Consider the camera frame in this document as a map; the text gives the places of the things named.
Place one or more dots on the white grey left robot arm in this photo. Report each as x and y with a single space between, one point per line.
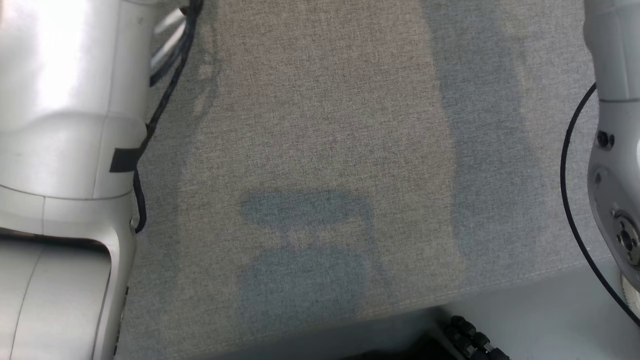
60 150

